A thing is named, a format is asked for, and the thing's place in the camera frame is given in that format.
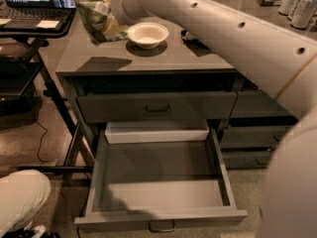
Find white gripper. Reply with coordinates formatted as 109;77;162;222
103;0;148;35

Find green jalapeno chip bag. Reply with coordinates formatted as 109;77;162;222
74;0;127;46

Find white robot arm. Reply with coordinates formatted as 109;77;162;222
111;0;317;238

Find black crumpled chip bag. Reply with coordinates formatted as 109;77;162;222
180;30;198;42

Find grey top left drawer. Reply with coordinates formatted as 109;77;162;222
76;91;237;123

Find open grey middle drawer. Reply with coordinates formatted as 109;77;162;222
75;131;248;233

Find grey top right drawer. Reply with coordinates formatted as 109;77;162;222
231;91;290;118

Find grey middle right drawer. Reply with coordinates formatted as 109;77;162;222
220;126;288;149

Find grey bottom right drawer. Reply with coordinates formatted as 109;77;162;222
223;151;272;170

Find white can middle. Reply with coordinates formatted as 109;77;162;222
287;0;315;22

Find white paper bowl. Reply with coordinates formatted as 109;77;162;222
127;22;169;49

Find black smartphone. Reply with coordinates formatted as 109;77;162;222
50;0;75;9

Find black laptop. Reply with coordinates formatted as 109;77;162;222
0;0;75;33

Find black laptop stand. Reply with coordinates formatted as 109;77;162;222
0;8;97;176

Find person's leg beige trousers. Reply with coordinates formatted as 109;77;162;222
0;170;51;238

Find black and white shoe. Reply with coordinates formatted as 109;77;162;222
2;225;61;238

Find black power cable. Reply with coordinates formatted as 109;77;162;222
34;117;51;167

